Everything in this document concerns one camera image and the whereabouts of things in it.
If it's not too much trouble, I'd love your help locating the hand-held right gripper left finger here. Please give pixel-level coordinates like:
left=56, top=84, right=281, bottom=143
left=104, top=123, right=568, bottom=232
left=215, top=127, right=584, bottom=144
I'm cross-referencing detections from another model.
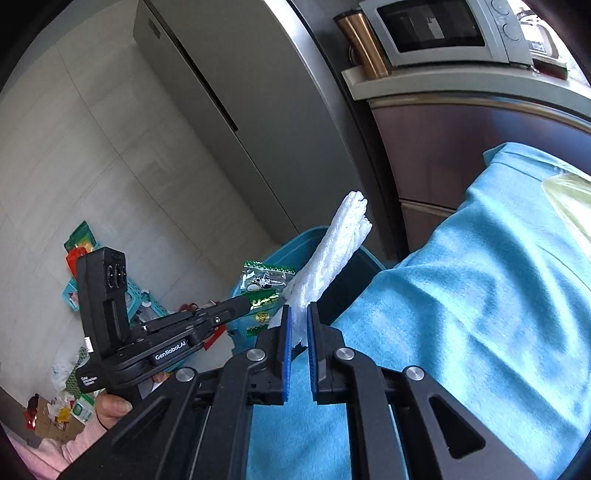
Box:
left=58, top=302, right=293, bottom=480

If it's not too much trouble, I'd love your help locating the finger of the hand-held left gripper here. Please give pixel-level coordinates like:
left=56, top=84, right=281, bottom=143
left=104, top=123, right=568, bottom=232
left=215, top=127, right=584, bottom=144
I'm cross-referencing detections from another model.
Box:
left=140, top=296, right=254, bottom=346

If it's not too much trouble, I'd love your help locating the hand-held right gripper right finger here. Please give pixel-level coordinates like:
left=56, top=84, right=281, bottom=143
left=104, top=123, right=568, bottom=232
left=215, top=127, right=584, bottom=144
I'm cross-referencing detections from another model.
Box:
left=307, top=302, right=536, bottom=480

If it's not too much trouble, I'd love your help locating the green printed snack packet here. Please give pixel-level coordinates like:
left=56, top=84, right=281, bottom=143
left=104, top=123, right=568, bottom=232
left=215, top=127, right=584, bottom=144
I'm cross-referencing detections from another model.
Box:
left=233, top=261, right=296, bottom=340

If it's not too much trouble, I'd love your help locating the blue plastic bin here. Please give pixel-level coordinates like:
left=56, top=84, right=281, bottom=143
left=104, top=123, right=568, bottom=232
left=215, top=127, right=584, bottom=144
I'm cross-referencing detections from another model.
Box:
left=226, top=226, right=386, bottom=356

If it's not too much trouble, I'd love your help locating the white foam piece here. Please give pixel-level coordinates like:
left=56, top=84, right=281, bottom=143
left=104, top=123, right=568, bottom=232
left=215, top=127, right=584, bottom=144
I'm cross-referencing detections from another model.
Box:
left=270, top=189, right=374, bottom=347

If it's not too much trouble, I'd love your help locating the person's left forearm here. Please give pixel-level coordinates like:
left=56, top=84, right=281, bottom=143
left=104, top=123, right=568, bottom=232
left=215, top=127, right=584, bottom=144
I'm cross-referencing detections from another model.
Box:
left=9, top=415, right=108, bottom=480

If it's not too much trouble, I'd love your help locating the person's left hand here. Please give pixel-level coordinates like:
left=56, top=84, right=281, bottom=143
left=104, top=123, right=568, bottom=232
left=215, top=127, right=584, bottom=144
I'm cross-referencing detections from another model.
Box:
left=95, top=394, right=134, bottom=432

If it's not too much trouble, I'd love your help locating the teal plastic basket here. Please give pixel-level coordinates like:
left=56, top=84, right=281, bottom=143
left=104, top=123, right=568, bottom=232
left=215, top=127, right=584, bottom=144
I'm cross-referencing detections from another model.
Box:
left=62, top=272, right=167, bottom=324

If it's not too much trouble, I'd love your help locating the red packet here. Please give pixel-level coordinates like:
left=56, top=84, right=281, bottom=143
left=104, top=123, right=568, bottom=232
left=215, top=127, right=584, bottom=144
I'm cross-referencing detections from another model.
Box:
left=66, top=247, right=90, bottom=278

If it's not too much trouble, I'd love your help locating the white plastic bag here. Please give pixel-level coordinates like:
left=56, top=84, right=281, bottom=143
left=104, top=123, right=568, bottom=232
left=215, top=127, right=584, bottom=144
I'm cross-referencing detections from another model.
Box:
left=53, top=351, right=93, bottom=398

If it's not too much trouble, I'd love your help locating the green white pouch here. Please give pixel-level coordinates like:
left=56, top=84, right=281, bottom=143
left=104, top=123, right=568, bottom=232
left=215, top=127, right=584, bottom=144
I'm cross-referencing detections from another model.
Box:
left=69, top=399, right=95, bottom=423

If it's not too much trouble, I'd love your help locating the cardboard box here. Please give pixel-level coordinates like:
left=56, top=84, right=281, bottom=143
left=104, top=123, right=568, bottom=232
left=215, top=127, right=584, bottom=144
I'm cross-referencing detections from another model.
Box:
left=28, top=397, right=88, bottom=444

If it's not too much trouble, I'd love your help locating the blue floral blanket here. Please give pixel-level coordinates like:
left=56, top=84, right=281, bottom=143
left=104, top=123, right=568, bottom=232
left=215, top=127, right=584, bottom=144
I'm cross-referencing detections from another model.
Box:
left=245, top=142, right=591, bottom=480

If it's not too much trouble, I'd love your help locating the silver refrigerator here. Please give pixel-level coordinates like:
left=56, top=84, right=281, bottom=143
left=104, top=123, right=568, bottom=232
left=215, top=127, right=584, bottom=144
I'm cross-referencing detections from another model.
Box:
left=134, top=0, right=393, bottom=259

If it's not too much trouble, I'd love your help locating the kitchen counter cabinet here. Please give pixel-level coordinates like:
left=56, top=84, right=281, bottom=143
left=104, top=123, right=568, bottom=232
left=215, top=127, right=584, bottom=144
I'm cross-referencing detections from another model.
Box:
left=341, top=65, right=591, bottom=259

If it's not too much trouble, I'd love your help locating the copper thermos flask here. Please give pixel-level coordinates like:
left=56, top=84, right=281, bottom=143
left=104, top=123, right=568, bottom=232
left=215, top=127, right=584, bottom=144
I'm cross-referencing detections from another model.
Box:
left=333, top=11, right=391, bottom=79

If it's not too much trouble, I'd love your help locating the silver microwave oven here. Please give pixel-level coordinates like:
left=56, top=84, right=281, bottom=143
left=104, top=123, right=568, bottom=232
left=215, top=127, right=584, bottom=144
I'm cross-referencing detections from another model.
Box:
left=359, top=0, right=534, bottom=70

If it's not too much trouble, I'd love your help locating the dark red tray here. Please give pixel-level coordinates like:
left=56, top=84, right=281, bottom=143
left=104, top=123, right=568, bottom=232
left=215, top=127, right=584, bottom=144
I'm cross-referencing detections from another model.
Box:
left=531, top=58, right=568, bottom=79

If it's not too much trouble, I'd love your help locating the glass jug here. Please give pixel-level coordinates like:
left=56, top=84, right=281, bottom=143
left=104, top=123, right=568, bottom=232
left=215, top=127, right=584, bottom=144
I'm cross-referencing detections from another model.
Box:
left=517, top=9, right=561, bottom=61

